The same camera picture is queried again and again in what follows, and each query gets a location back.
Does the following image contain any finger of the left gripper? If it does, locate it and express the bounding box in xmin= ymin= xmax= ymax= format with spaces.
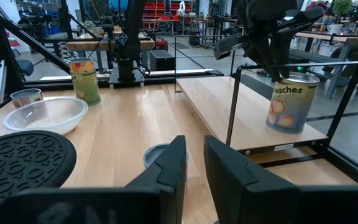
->
xmin=247 ymin=37 xmax=281 ymax=82
xmin=277 ymin=30 xmax=293 ymax=80

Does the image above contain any dark blue chair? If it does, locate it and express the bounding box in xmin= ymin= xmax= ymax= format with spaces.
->
xmin=16 ymin=58 xmax=35 ymax=77

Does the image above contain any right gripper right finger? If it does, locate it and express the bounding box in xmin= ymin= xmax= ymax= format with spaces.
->
xmin=203 ymin=135 xmax=358 ymax=224

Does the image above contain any green potted plant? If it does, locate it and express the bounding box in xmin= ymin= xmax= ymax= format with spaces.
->
xmin=327 ymin=0 xmax=354 ymax=35

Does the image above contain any black equipment case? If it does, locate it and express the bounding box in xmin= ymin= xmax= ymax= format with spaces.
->
xmin=149 ymin=49 xmax=176 ymax=72

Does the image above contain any wooden shelf with black frame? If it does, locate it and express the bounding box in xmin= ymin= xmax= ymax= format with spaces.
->
xmin=173 ymin=34 xmax=358 ymax=169

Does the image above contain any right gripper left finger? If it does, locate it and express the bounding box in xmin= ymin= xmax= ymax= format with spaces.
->
xmin=0 ymin=135 xmax=188 ymax=224

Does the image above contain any short orange-print oranges can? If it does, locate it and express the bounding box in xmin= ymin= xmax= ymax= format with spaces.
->
xmin=142 ymin=142 xmax=190 ymax=169

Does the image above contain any wooden table with grey legs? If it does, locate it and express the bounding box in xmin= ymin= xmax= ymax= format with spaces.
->
xmin=295 ymin=30 xmax=358 ymax=97

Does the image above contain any heap of pale grains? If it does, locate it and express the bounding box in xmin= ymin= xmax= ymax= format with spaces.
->
xmin=25 ymin=116 xmax=74 ymax=130

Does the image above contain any short can with pale label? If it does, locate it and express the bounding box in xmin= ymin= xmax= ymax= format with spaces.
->
xmin=10 ymin=88 xmax=44 ymax=109

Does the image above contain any wooden workbench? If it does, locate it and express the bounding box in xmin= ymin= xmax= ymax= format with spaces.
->
xmin=66 ymin=26 xmax=157 ymax=75

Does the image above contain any black oven mitt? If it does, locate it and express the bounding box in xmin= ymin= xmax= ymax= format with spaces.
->
xmin=0 ymin=129 xmax=78 ymax=224

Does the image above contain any translucent white bowl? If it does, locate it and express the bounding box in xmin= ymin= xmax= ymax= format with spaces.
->
xmin=2 ymin=96 xmax=89 ymax=136

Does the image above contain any red bin rack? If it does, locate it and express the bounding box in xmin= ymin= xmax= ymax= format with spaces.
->
xmin=143 ymin=1 xmax=195 ymax=21

